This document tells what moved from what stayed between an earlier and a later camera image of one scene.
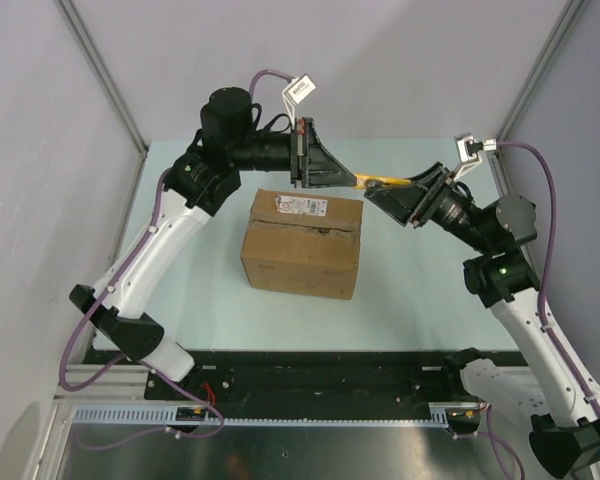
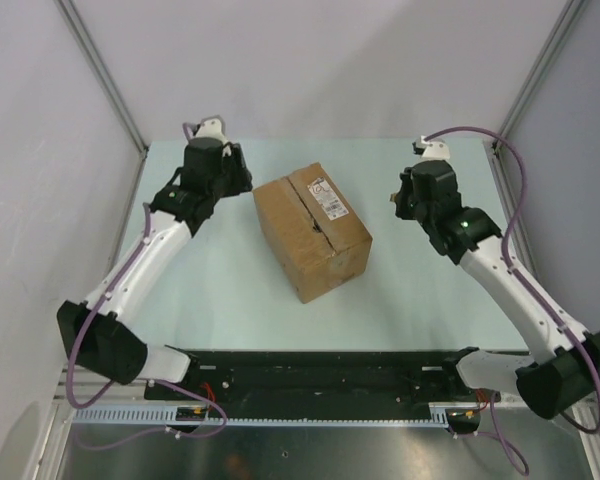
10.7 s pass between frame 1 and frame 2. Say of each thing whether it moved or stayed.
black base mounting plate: stayed
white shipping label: moved
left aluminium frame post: stayed
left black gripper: moved
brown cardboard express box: moved
